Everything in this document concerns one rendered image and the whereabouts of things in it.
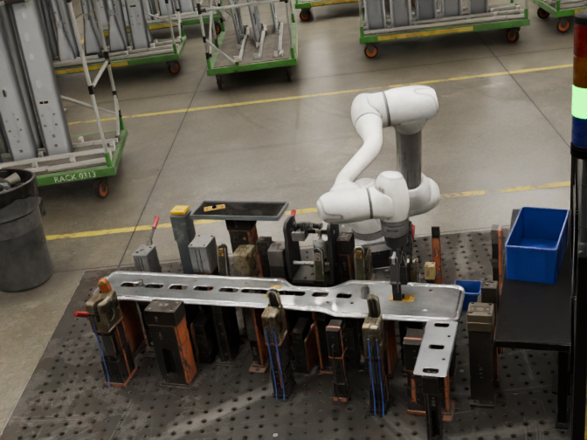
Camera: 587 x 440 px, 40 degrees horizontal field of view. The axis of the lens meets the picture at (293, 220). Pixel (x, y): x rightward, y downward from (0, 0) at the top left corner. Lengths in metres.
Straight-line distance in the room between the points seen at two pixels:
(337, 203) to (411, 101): 0.64
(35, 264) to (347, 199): 3.29
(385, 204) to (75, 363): 1.45
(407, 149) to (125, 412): 1.45
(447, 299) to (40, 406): 1.52
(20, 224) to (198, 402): 2.69
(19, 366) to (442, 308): 2.77
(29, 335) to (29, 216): 0.80
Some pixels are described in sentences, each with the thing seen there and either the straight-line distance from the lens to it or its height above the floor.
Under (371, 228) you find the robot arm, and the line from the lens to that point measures 3.51.
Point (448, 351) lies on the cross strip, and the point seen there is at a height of 1.00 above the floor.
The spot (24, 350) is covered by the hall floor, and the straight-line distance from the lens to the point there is 4.91.
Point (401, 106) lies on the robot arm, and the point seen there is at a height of 1.51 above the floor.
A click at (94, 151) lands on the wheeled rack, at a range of 6.88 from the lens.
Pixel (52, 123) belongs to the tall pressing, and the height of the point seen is 0.58.
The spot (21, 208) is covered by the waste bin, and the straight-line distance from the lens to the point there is 5.30.
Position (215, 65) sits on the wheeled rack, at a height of 0.28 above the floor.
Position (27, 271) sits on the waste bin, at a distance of 5.48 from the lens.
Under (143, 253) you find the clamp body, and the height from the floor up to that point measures 1.06.
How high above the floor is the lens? 2.46
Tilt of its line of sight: 26 degrees down
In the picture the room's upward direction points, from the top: 8 degrees counter-clockwise
